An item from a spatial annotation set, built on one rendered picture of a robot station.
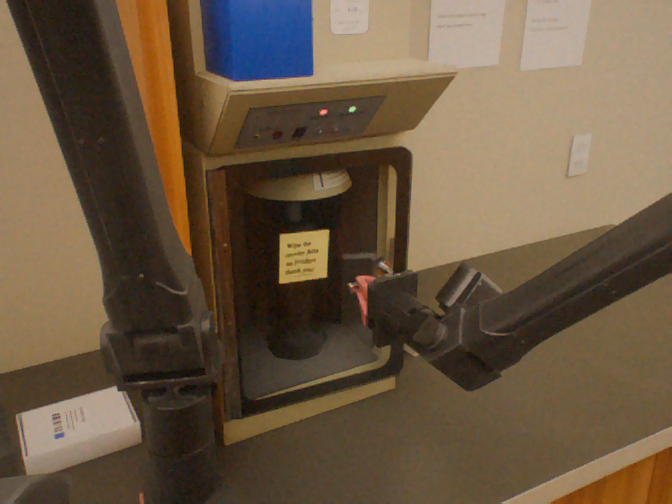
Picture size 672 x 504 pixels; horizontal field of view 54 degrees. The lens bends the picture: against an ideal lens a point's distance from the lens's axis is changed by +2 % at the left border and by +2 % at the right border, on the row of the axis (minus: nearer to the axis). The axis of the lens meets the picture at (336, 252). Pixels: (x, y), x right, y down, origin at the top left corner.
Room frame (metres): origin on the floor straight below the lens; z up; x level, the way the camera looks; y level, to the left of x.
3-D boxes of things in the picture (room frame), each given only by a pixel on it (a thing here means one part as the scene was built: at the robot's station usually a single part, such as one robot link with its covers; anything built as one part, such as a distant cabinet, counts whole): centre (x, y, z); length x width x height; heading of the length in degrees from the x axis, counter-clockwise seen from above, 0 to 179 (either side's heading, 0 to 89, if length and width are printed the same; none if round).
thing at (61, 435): (0.85, 0.40, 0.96); 0.16 x 0.12 x 0.04; 119
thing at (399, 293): (0.77, -0.09, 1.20); 0.07 x 0.07 x 0.10; 29
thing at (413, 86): (0.85, 0.01, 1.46); 0.32 x 0.11 x 0.10; 119
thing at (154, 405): (0.47, 0.14, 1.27); 0.07 x 0.06 x 0.07; 3
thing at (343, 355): (0.89, 0.03, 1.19); 0.30 x 0.01 x 0.40; 115
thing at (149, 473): (0.47, 0.14, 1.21); 0.10 x 0.07 x 0.07; 29
